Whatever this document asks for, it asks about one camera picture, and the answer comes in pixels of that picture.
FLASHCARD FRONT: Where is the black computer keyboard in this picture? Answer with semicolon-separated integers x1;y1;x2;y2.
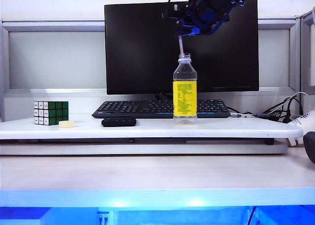
91;99;231;120

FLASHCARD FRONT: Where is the wide grey aluminium partition frame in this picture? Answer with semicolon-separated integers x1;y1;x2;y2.
0;18;302;122

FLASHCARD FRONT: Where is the clear bottle with yellow label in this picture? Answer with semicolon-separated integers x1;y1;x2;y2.
172;53;198;126

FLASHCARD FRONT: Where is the black rounded object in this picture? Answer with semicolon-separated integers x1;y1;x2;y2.
302;131;315;165

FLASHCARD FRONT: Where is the black cable with metal plug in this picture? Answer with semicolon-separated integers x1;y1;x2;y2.
230;112;278;120

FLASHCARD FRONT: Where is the small white connector bracket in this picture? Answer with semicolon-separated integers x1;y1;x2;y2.
96;211;110;225

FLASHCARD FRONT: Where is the white and black device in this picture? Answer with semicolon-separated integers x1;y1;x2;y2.
286;110;315;147

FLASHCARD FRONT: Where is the light wooden stick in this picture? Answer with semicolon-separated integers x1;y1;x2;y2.
178;34;186;55

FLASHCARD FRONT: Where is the green and white puzzle cube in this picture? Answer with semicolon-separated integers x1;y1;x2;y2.
33;101;69;126

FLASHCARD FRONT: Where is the small black oblong case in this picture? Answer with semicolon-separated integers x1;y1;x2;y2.
101;117;137;128

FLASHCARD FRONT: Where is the white desk riser platform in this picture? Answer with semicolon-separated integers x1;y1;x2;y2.
0;114;304;156

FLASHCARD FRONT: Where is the black cable bundle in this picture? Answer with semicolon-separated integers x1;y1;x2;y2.
261;96;304;124

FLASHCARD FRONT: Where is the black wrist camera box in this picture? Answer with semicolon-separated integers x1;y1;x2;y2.
161;2;190;21

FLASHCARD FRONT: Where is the thin white cable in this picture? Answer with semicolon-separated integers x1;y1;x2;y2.
287;92;311;105

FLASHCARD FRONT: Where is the black monitor stand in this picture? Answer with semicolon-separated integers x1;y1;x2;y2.
155;93;174;101

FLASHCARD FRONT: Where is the black computer monitor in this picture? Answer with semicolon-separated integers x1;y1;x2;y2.
104;0;260;96

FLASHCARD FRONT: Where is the thin black hanging cable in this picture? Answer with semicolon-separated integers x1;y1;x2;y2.
247;206;256;225

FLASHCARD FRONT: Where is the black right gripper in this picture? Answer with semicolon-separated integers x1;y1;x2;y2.
175;0;250;37

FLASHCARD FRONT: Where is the narrow grey aluminium partition frame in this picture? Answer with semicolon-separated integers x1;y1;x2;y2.
300;8;315;112

